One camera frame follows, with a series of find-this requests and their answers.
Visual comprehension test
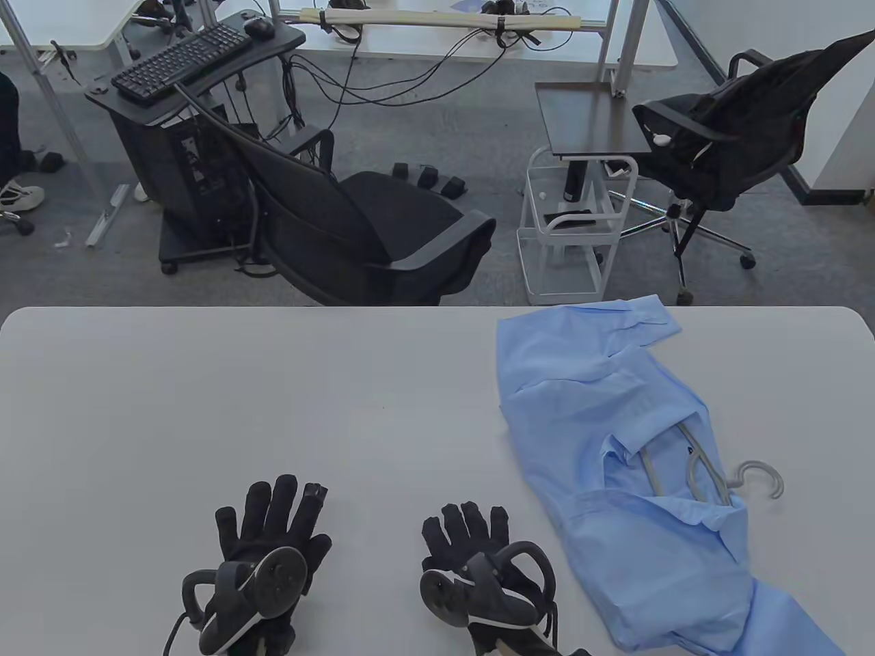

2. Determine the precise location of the person's left hand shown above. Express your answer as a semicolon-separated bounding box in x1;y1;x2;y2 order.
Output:
216;476;334;656

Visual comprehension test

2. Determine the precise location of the dark brown side table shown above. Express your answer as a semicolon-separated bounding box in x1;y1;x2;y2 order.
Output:
535;82;655;204

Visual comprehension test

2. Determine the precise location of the black computer cart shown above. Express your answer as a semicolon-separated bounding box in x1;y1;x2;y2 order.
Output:
84;8;306;275

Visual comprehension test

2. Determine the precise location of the light blue long-sleeve shirt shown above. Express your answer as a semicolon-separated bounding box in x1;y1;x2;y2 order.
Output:
496;294;848;656

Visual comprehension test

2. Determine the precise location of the person's right hand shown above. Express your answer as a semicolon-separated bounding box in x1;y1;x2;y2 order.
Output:
422;502;558;656

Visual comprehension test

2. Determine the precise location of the beige rolled bundle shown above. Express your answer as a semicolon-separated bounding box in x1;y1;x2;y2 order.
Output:
299;8;582;31

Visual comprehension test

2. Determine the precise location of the black hand controller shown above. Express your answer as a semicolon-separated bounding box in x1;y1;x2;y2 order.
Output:
419;542;556;629
181;547;308;655

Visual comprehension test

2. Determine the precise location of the white desk with metal legs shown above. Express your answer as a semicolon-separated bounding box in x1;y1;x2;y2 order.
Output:
0;0;148;248

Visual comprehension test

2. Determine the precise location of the black cable bundle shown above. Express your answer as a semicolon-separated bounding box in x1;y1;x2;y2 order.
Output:
277;27;541;137

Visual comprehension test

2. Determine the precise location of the black computer tower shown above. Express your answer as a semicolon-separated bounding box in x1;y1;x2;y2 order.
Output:
109;102;254;226

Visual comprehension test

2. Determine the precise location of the black left hand controller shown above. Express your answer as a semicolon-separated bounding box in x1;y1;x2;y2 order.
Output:
181;547;308;655

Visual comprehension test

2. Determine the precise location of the person's right forearm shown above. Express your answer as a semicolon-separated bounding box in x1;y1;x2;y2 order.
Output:
494;634;548;656

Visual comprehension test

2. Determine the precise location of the white utility cart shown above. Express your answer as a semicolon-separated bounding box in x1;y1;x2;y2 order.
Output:
516;146;640;306

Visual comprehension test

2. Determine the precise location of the black chrome-base office chair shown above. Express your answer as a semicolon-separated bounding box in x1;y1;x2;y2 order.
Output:
632;29;875;305

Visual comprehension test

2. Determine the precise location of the long white desk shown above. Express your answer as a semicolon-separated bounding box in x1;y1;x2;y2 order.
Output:
270;0;679;100

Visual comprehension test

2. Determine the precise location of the black keyboard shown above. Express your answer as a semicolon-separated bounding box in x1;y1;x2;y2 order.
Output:
111;23;254;108

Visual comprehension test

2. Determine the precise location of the gray hanger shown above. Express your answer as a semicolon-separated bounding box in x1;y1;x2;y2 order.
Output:
639;420;785;508

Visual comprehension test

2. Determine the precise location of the black right hand controller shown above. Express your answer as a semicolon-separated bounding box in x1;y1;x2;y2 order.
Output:
419;542;556;629

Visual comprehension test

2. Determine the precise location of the black jacket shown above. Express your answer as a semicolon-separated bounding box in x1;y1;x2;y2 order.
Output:
684;29;875;206

